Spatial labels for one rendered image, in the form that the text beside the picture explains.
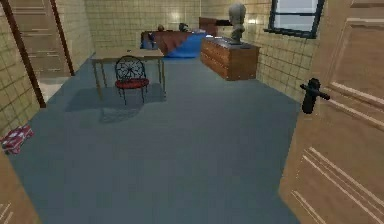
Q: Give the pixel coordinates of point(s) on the grey head bust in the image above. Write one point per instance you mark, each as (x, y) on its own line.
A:
(237, 21)

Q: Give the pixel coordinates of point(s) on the red and white checked cloth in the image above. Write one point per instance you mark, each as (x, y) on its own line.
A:
(15, 139)

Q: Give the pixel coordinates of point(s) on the light wooden table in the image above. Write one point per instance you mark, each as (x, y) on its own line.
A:
(128, 54)

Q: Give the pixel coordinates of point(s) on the black chair with red seat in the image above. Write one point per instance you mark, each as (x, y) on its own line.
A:
(130, 78)

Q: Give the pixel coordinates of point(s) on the small dark object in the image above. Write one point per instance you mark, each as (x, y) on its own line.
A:
(183, 27)

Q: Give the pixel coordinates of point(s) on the brown wooden chest of drawers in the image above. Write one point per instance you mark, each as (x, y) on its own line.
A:
(228, 58)

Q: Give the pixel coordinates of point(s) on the small brown round object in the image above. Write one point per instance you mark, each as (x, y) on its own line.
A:
(160, 28)

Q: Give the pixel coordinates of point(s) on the dark framed window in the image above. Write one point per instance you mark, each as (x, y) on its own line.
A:
(296, 16)

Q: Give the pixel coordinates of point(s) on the wooden door with dark frame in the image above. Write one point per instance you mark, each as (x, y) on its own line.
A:
(36, 40)

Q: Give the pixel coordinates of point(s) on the bed with blue blanket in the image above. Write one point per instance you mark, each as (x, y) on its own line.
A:
(181, 43)

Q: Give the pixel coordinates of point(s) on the light wooden room door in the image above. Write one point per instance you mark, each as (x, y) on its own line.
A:
(350, 133)

